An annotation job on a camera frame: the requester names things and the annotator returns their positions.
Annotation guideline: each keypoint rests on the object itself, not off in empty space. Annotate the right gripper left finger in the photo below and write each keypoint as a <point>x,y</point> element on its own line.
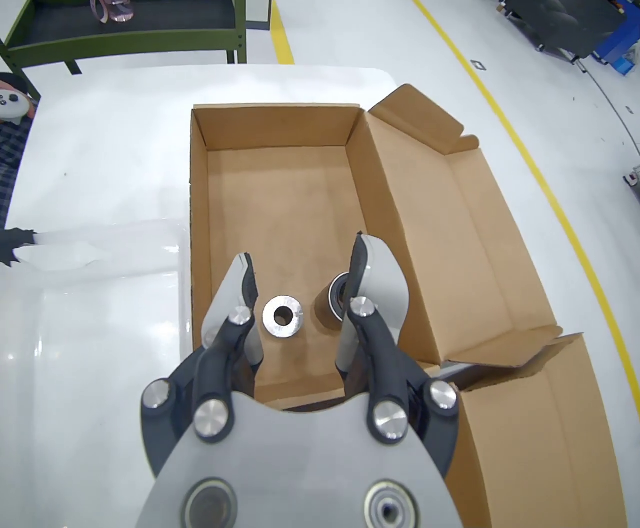
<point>220,350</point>

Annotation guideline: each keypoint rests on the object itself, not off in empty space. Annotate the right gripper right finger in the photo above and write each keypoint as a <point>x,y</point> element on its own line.
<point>375,340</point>

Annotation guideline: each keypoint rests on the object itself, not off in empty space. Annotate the black metal bush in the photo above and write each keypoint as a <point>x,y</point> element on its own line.
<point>330,302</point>

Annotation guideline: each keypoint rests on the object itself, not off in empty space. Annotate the deep clear plastic tray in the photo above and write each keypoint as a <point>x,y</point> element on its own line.
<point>100,280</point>

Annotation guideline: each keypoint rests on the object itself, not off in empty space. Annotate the shallow cardboard box with open lid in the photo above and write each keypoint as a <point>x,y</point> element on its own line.
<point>300,200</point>

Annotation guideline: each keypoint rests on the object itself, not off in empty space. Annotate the person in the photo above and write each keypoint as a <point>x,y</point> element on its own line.
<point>11,145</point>

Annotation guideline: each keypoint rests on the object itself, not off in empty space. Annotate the green metal cart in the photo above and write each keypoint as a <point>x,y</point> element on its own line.
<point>125,37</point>

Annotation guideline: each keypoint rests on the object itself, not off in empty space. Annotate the pink tape roll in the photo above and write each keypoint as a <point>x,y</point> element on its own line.
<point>111,10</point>

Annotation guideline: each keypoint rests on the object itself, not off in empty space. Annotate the black cart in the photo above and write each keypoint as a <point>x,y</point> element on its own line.
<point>565,22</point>

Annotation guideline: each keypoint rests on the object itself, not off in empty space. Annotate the blue crate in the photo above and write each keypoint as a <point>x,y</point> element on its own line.
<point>620,52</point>

